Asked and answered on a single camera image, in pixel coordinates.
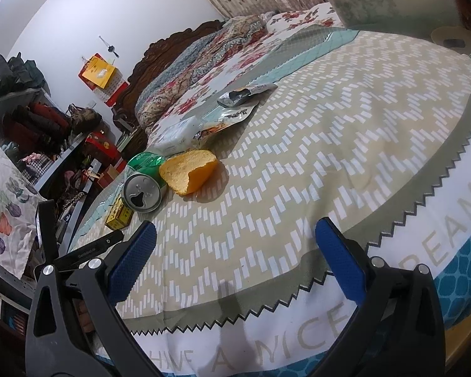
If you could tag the floral bed sheet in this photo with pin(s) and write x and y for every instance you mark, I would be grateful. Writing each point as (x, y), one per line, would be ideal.
(280, 27)

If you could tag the chevron patterned bed quilt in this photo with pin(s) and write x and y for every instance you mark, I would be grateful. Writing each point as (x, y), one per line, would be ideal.
(371, 130)

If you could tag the carved wooden headboard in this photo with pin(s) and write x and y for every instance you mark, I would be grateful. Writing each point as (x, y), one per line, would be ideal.
(155, 60)

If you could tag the white snack wrapper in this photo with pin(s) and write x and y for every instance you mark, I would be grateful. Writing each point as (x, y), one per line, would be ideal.
(221, 118)

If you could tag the small yellow box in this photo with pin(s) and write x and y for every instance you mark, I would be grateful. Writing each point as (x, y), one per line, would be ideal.
(120, 215)

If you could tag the white sponge pack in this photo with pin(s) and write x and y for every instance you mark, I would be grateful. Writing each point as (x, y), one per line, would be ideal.
(177, 138)

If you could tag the cluttered storage shelf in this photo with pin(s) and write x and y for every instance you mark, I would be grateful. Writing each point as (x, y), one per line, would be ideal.
(50, 149)

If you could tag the small silver snack wrapper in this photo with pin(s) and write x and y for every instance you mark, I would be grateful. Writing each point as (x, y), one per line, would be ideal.
(237, 98)

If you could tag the green soda can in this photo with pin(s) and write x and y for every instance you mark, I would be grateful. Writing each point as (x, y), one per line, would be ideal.
(143, 187)

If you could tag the orange peel half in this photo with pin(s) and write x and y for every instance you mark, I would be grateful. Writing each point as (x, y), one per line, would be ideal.
(187, 172)

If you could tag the cactus print cloth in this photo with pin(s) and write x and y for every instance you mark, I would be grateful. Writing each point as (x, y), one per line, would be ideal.
(18, 205)

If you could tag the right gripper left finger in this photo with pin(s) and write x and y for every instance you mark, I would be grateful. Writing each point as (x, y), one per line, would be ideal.
(74, 328)

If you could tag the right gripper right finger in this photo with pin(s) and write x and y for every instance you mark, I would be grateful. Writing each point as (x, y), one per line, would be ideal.
(397, 327)

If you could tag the yellow red wall calendar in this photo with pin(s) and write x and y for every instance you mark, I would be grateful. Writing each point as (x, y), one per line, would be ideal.
(103, 79)

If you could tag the folded patchwork floral quilt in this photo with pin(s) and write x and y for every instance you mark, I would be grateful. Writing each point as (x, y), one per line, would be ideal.
(194, 64)

